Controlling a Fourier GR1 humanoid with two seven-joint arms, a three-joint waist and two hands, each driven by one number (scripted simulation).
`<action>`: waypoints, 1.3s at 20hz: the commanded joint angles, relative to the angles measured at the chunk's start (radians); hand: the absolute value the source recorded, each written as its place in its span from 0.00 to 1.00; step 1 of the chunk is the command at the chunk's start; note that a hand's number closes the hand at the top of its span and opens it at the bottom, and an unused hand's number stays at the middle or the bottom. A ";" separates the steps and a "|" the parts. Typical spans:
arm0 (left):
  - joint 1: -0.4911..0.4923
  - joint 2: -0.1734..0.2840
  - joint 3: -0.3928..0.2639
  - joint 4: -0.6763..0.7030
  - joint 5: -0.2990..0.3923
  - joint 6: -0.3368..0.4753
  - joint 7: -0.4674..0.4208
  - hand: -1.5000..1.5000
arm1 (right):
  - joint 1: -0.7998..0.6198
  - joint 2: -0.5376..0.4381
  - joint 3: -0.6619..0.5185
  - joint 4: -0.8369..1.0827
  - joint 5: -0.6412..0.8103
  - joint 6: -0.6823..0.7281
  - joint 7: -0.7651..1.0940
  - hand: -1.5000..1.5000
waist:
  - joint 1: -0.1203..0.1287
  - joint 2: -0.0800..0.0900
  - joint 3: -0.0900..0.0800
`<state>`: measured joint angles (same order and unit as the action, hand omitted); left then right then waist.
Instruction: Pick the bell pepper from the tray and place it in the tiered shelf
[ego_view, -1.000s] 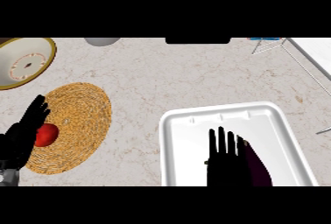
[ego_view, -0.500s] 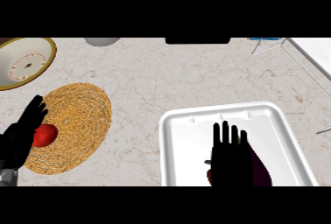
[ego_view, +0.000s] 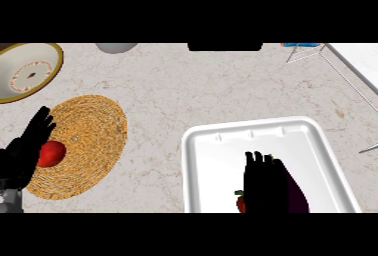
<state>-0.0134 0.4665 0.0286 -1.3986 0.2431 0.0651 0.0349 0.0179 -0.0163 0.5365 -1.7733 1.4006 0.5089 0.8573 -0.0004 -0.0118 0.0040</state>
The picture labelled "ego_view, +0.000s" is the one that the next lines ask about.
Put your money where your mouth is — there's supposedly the grey round vessel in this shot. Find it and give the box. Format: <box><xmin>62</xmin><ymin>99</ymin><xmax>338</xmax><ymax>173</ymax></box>
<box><xmin>94</xmin><ymin>42</ymin><xmax>140</xmax><ymax>55</ymax></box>

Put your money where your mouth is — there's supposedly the dark purple eggplant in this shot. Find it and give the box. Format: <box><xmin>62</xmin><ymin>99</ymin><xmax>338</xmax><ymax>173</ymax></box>
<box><xmin>282</xmin><ymin>166</ymin><xmax>311</xmax><ymax>214</ymax></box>

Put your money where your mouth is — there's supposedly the wire tiered shelf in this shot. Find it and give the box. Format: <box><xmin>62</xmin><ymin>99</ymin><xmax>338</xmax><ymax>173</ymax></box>
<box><xmin>283</xmin><ymin>42</ymin><xmax>378</xmax><ymax>155</ymax></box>

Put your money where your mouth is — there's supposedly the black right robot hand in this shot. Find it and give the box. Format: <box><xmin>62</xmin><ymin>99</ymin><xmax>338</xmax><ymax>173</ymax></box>
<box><xmin>242</xmin><ymin>150</ymin><xmax>292</xmax><ymax>214</ymax></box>

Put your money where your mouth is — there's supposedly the round woven straw placemat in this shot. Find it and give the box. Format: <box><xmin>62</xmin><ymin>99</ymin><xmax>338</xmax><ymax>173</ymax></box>
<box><xmin>25</xmin><ymin>94</ymin><xmax>130</xmax><ymax>201</ymax></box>

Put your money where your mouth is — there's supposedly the blue object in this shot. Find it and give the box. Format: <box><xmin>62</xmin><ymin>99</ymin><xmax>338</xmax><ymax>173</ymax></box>
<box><xmin>280</xmin><ymin>42</ymin><xmax>321</xmax><ymax>48</ymax></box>

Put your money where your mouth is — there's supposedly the red bell pepper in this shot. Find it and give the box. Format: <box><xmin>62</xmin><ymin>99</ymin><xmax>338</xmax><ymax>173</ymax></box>
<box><xmin>233</xmin><ymin>189</ymin><xmax>248</xmax><ymax>214</ymax></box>

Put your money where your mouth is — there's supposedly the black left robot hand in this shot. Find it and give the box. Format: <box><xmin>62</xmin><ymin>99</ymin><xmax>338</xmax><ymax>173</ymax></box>
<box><xmin>0</xmin><ymin>105</ymin><xmax>57</xmax><ymax>192</ymax></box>

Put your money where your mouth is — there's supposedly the white plastic tray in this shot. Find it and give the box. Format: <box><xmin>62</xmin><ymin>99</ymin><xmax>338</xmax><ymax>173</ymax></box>
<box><xmin>180</xmin><ymin>115</ymin><xmax>363</xmax><ymax>214</ymax></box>

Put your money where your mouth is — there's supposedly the white gold-rimmed bowl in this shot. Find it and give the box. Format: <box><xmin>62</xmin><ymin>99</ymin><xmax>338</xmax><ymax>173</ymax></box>
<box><xmin>0</xmin><ymin>42</ymin><xmax>65</xmax><ymax>105</ymax></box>

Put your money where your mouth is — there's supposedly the red apple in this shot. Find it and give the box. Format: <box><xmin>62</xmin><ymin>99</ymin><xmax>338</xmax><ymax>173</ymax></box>
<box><xmin>35</xmin><ymin>140</ymin><xmax>68</xmax><ymax>169</ymax></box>

